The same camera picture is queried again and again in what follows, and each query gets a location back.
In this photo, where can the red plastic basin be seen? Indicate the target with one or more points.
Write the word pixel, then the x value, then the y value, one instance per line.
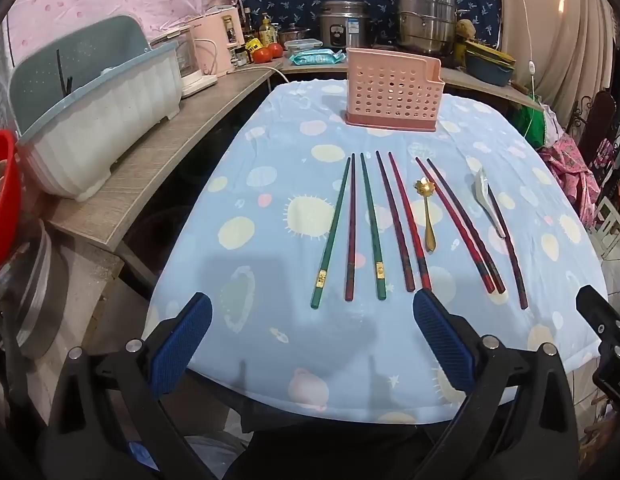
pixel 2 200

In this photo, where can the pink perforated utensil basket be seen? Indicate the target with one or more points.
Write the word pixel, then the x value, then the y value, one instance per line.
pixel 390 90

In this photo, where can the plastic dish storage box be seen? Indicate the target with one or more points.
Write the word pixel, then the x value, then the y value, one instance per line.
pixel 104 125

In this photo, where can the green bag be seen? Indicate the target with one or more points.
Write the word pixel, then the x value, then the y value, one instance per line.
pixel 546 127

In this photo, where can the brown loofah sponge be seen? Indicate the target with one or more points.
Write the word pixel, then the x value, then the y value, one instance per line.
pixel 465 29

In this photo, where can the steel rice cooker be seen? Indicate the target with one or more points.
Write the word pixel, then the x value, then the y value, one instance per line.
pixel 342 27

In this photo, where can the blue wet wipes packet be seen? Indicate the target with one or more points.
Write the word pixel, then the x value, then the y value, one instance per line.
pixel 315 57

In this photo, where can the black iron chair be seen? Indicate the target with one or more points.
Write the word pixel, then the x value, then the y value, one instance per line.
pixel 597 120

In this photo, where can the white stool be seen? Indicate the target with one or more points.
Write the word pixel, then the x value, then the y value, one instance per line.
pixel 610 225

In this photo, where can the small clear plastic container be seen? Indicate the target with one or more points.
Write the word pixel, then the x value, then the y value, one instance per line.
pixel 303 45

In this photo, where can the dark sauce bottle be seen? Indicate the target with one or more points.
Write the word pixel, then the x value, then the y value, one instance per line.
pixel 248 27

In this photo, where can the red tomato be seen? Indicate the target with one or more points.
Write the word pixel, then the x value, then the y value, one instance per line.
pixel 261 54
pixel 275 50

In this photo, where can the dark round pan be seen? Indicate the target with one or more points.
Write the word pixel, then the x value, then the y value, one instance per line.
pixel 34 295

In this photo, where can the pink electric kettle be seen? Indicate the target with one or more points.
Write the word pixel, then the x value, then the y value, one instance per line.
pixel 212 40

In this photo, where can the pink patterned cloth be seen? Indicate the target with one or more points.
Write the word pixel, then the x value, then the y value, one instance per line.
pixel 567 170

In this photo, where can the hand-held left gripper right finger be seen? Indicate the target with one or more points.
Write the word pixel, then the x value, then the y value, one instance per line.
pixel 442 342

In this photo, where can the dark red chopstick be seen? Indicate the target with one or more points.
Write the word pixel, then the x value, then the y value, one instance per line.
pixel 351 230
pixel 465 225
pixel 510 255
pixel 394 220

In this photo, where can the white ceramic spoon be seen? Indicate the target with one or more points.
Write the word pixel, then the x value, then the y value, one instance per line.
pixel 482 185

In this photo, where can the green chopstick with gold band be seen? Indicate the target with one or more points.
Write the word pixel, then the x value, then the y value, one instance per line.
pixel 332 232
pixel 372 230

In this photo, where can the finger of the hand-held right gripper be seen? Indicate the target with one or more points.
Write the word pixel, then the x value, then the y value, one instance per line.
pixel 602 317

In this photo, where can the yellow sauce bottle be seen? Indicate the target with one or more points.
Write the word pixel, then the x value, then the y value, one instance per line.
pixel 266 32

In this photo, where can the blue basin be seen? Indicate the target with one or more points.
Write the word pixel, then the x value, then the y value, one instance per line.
pixel 490 72

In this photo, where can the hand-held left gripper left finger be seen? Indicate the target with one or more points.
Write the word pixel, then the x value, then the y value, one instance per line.
pixel 182 345

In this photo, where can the steel steamer pot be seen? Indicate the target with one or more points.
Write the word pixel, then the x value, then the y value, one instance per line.
pixel 425 20

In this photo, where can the beige curtain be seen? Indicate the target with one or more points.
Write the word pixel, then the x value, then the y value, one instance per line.
pixel 565 25

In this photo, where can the gold flower spoon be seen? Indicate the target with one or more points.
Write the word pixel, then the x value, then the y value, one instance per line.
pixel 428 232

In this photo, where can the blue printed tablecloth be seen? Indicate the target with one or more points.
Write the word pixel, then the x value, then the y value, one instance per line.
pixel 280 260

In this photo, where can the yellow basin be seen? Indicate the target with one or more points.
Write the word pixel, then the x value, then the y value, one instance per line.
pixel 490 52

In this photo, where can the small steel pot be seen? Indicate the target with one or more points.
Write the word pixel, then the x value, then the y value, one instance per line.
pixel 294 34

